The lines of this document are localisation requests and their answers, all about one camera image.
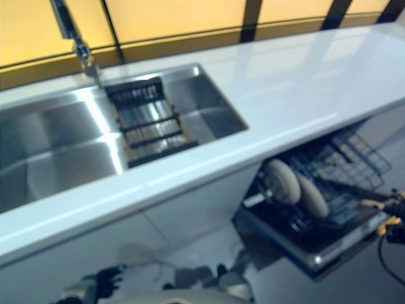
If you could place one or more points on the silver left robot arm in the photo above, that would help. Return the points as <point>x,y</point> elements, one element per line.
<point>79,289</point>

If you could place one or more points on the black sink dish rack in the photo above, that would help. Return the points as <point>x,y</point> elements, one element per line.
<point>161,158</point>

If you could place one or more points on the dark robot foot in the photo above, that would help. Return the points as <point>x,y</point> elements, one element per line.
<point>222,269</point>
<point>167,286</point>

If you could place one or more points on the dark right robot foot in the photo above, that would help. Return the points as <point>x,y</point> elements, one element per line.
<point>222,269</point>

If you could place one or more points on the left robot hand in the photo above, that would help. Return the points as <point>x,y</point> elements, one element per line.
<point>107,278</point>

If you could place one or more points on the cream round plate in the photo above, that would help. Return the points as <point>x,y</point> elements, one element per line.
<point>314,196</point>
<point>281,180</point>

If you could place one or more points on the dark left robot foot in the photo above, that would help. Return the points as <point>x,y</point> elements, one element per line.
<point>167,286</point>

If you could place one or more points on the chrome kitchen faucet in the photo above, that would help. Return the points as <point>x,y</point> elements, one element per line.
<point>64,19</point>

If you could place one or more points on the dark window frame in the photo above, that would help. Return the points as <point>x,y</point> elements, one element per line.
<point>251,19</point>

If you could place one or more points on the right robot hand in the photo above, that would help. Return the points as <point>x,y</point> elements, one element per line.
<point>397,202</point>

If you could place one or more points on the white glossy cabinet door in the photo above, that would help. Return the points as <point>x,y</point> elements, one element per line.
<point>72,253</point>
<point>202,206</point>

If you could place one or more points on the white right robot leg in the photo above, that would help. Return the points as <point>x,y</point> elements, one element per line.
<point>237,286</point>

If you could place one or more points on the stainless steel sink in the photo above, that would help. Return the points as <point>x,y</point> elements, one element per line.
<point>63,149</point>

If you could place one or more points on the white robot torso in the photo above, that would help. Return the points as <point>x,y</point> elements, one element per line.
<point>183,300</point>

